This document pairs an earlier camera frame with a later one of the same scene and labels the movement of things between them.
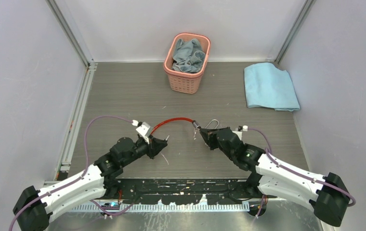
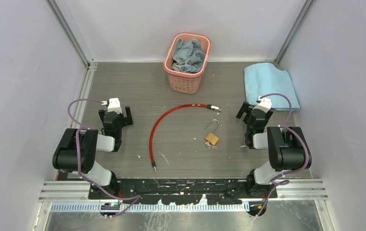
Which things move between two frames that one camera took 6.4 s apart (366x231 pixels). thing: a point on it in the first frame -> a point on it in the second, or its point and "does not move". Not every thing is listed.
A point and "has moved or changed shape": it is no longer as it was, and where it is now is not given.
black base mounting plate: (180, 191) does not move
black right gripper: (210, 137) -> (243, 109)
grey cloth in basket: (188, 56) does not move
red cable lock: (195, 123) has moved or changed shape
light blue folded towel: (267, 86) does not move
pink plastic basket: (182, 82) does not move
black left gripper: (155, 145) -> (128, 118)
